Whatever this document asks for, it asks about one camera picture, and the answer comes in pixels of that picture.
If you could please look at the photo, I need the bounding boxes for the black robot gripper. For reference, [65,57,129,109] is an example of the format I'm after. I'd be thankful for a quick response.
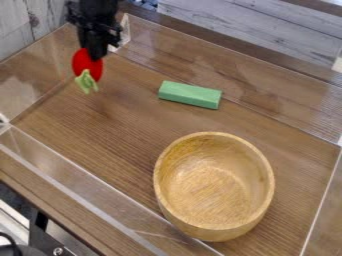
[65,0,121,60]

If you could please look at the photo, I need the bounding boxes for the red plush strawberry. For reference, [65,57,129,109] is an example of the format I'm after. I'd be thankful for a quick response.
[71,48,103,94]

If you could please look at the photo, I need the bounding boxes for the green rectangular block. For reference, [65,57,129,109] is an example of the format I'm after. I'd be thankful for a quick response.
[157,81,221,110]

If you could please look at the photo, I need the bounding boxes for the wooden bowl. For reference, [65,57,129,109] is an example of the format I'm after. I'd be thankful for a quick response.
[153,132,275,242]

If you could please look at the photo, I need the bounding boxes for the clear acrylic corner bracket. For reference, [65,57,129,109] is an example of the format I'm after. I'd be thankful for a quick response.
[108,13,131,53]

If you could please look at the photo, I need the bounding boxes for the clear acrylic tray wall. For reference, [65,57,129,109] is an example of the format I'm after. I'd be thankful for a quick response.
[0,114,223,256]

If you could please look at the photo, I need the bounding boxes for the black metal table bracket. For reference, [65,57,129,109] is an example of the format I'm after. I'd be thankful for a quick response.
[28,211,76,256]

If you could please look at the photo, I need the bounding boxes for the black cable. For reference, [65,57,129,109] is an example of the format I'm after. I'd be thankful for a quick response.
[0,231,21,256]

